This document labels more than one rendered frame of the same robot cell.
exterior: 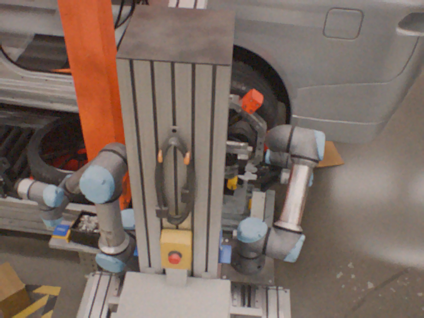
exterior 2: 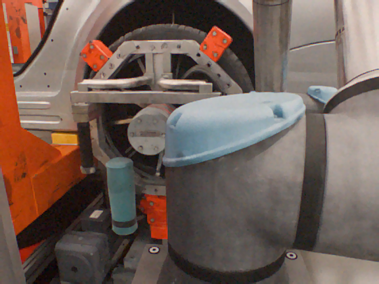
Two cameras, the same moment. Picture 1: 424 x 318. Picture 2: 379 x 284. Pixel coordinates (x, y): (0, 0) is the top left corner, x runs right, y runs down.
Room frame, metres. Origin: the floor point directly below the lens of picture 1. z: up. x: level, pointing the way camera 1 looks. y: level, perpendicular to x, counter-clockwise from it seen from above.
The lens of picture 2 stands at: (1.03, -0.16, 1.09)
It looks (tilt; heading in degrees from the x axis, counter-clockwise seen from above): 17 degrees down; 1
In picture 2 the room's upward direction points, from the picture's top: straight up
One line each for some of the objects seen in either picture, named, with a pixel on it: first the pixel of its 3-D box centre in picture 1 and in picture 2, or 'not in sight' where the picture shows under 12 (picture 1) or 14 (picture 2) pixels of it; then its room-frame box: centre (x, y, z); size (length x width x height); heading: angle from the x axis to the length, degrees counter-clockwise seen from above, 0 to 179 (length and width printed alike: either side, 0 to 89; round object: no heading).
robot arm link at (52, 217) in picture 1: (53, 208); not in sight; (1.28, 0.59, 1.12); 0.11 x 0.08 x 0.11; 162
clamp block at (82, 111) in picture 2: not in sight; (86, 109); (1.87, 0.16, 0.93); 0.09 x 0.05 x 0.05; 173
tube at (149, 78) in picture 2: not in sight; (118, 70); (1.94, 0.08, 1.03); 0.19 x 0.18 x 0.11; 173
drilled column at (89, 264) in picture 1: (93, 262); not in sight; (1.67, 0.63, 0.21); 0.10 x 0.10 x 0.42; 83
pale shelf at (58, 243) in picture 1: (93, 238); not in sight; (1.67, 0.60, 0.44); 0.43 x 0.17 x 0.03; 83
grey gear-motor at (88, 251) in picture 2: not in sight; (99, 249); (2.13, 0.27, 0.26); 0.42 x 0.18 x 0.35; 173
